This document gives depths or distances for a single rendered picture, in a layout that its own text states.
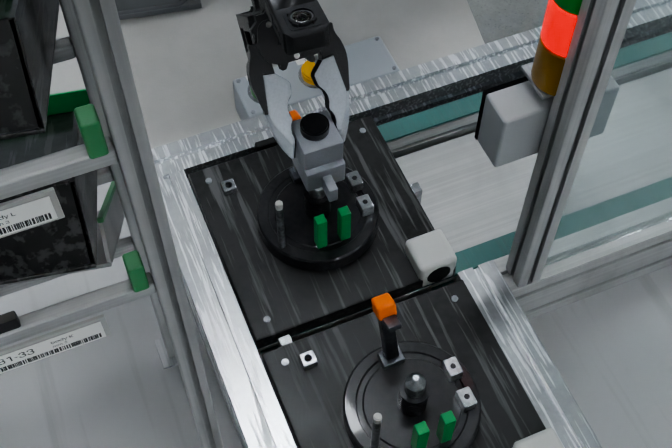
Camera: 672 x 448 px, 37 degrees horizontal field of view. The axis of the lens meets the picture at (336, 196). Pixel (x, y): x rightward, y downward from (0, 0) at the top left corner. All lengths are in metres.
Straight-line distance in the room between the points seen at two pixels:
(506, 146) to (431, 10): 0.62
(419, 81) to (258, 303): 0.39
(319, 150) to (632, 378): 0.47
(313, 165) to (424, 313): 0.21
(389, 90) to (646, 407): 0.50
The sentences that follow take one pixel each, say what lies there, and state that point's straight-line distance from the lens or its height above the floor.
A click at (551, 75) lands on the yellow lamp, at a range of 0.90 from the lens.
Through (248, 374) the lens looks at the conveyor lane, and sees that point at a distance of 1.08.
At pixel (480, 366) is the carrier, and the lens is 1.08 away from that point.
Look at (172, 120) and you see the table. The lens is 1.41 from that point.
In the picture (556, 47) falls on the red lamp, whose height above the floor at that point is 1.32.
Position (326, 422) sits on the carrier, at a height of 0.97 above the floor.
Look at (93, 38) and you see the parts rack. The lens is 0.53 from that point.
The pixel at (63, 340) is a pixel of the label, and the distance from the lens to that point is 0.76.
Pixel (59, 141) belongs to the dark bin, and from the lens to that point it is 0.95.
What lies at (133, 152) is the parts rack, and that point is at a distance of 0.61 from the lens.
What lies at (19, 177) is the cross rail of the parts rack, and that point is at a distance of 0.61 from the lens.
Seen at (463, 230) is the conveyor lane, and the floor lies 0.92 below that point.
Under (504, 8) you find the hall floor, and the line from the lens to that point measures 2.79.
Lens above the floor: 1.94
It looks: 55 degrees down
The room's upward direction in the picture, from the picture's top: straight up
